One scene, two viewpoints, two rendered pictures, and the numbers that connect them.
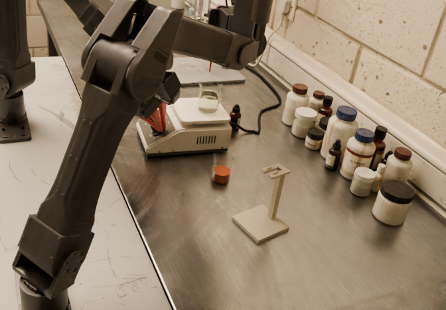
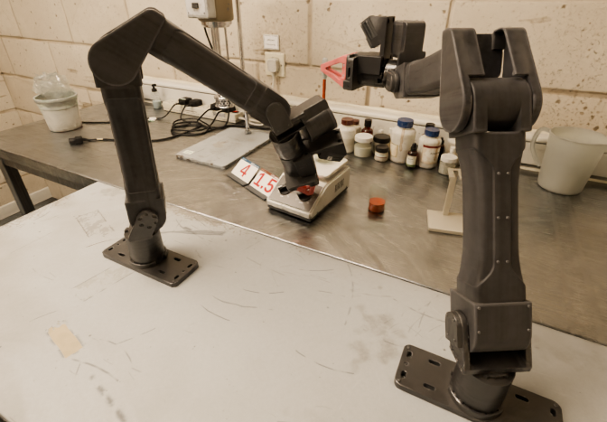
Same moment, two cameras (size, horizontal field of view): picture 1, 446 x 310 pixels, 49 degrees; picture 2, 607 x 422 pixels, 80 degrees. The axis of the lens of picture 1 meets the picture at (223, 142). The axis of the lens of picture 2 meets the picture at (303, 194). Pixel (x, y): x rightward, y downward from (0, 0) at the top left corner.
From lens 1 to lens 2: 69 cm
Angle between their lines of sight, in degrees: 29
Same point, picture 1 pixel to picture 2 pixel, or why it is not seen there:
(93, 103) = (501, 150)
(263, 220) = (445, 218)
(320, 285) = (529, 238)
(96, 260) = (419, 323)
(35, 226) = (490, 312)
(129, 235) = (401, 286)
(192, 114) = (321, 168)
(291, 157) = (383, 172)
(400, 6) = not seen: hidden behind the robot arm
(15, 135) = (182, 270)
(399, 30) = not seen: hidden behind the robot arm
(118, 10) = (465, 45)
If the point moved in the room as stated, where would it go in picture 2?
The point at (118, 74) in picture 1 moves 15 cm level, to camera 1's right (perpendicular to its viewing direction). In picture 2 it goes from (524, 107) to (584, 89)
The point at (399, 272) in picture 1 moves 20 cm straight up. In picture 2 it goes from (536, 205) to (564, 128)
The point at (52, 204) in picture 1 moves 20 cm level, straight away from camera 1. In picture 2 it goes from (497, 278) to (340, 223)
